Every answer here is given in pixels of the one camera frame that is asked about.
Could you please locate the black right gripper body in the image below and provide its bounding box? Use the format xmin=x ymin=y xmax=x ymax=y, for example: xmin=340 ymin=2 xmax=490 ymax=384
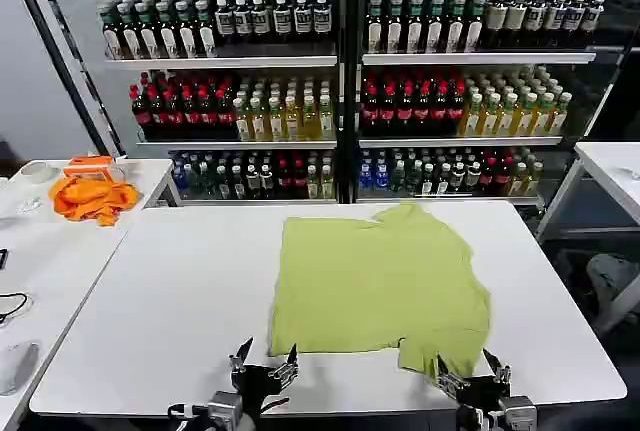
xmin=454 ymin=375 xmax=513 ymax=421

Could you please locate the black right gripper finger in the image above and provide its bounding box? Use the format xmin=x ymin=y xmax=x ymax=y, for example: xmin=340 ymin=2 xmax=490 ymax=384
xmin=436 ymin=353 xmax=471 ymax=396
xmin=481 ymin=348 xmax=513 ymax=386

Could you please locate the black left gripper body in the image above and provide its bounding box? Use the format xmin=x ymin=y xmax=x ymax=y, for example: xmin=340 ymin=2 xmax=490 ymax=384
xmin=230 ymin=365 xmax=291 ymax=418

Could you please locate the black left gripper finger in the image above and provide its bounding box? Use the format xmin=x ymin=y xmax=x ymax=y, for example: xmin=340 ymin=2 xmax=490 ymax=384
xmin=228 ymin=336 xmax=255 ymax=371
xmin=268 ymin=343 xmax=301 ymax=385

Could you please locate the white folding table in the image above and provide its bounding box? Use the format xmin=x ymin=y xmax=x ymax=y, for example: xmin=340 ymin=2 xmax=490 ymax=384
xmin=28 ymin=199 xmax=629 ymax=417

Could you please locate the light green shirt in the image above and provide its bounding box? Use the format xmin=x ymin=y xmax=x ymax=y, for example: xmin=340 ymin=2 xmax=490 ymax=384
xmin=266 ymin=202 xmax=493 ymax=383

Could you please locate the white desk with grey legs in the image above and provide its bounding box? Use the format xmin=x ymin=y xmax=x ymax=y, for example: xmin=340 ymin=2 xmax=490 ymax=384
xmin=534 ymin=140 xmax=640 ymax=337

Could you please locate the crumpled orange cloth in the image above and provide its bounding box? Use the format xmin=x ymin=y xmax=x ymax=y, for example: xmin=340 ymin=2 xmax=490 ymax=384
xmin=47 ymin=175 xmax=144 ymax=228

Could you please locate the white side table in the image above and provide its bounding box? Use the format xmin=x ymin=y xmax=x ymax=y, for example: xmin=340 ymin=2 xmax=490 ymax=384
xmin=0 ymin=157 xmax=174 ymax=431

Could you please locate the orange and white box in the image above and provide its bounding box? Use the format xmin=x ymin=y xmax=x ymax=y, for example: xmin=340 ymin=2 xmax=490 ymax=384
xmin=62 ymin=155 xmax=126 ymax=183

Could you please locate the bottle shelf with green-capped bottles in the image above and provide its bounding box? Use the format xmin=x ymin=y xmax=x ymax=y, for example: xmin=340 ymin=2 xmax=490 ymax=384
xmin=96 ymin=0 xmax=340 ymax=205

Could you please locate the white tape roll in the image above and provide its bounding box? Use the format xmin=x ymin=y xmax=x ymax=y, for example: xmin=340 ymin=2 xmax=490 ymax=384
xmin=20 ymin=160 xmax=55 ymax=183

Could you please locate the bottle shelf with beige-labelled bottles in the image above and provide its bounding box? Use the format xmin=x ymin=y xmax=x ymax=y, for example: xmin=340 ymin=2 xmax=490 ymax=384
xmin=358 ymin=0 xmax=610 ymax=208

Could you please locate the black slanted pole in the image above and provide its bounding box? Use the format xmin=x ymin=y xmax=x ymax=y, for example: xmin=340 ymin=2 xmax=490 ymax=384
xmin=1 ymin=0 xmax=127 ymax=158

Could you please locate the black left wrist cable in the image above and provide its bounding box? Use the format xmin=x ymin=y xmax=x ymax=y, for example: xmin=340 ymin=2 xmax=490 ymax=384
xmin=166 ymin=402 xmax=211 ymax=422

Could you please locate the black cable loop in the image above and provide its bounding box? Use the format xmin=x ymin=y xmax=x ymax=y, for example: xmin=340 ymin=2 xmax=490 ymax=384
xmin=0 ymin=291 xmax=35 ymax=328

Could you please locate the black upright shelf post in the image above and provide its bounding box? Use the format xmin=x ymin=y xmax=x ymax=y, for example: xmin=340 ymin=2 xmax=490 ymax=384
xmin=334 ymin=0 xmax=363 ymax=205

